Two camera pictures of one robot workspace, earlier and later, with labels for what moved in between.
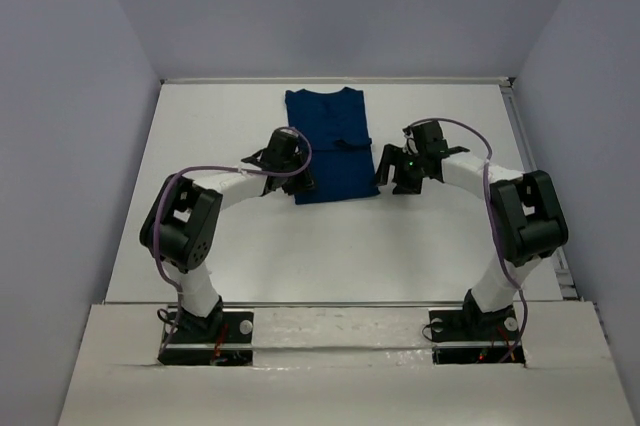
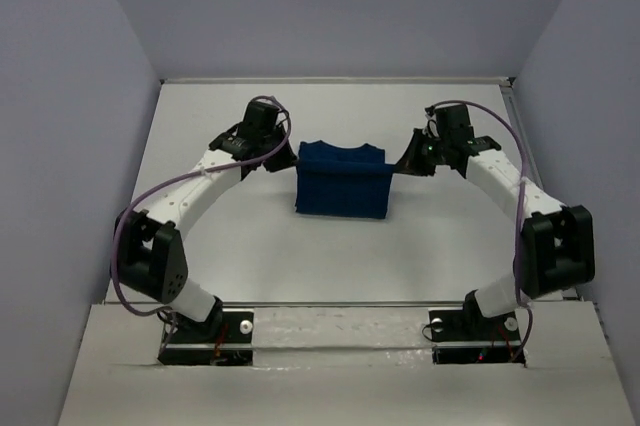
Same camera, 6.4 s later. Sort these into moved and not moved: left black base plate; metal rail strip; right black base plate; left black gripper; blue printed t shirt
Moved: blue printed t shirt; left black gripper
Not moved: right black base plate; metal rail strip; left black base plate
